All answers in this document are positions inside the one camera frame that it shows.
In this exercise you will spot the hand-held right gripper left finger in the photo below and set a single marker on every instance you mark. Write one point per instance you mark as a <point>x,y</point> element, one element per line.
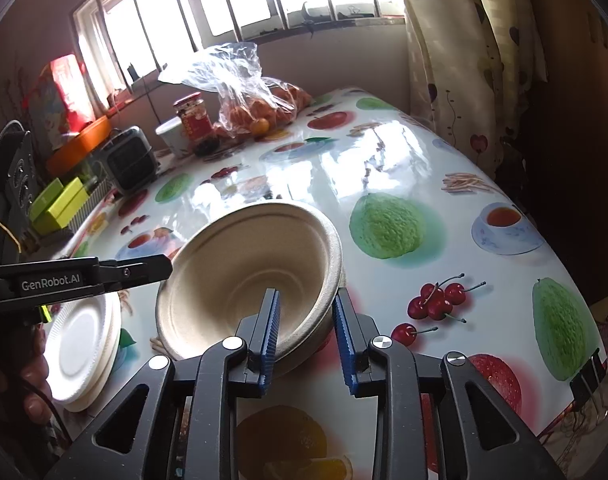
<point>270,340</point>

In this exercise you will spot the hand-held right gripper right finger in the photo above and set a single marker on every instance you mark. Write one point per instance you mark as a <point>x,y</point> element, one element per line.
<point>345,345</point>

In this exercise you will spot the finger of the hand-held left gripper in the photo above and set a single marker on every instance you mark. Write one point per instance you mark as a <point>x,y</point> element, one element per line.
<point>138,267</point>
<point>114,286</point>

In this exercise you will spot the person's left hand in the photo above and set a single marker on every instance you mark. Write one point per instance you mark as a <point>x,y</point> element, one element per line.
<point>36,375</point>

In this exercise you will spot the yellow-green box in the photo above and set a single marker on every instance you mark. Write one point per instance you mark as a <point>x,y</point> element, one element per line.
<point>63,207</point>

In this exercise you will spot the grey corrugated rack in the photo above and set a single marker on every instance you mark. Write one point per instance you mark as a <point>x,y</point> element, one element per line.
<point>91,202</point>

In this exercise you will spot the small grey heater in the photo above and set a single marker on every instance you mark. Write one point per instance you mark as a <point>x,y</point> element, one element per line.
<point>129,160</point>

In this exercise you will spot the white paper cup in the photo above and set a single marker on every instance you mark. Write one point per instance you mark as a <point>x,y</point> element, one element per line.
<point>172,137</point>

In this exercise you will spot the orange plastic tray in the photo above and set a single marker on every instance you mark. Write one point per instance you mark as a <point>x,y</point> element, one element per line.
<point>78,142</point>

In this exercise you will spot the red label glass jar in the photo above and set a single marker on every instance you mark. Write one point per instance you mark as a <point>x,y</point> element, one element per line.
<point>196,122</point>

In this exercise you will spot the colourful gift bag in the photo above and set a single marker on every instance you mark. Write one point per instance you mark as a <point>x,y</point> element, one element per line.
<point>58,100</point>

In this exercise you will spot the printed food tablecloth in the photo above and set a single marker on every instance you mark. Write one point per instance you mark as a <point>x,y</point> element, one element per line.
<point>409,170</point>

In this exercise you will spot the plastic bag of oranges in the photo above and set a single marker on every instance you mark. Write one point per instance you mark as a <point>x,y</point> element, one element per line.
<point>244,95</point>

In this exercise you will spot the black binder clip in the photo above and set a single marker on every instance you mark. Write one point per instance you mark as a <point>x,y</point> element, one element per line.
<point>586,380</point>

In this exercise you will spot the barred window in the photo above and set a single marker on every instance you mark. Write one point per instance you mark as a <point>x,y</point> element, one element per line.
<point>223,5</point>

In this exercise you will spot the spotted cream curtain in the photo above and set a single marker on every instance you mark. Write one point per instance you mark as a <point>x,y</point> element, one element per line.
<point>459,60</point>

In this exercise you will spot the dark wooden wardrobe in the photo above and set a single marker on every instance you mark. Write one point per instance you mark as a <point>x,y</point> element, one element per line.
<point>579,135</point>

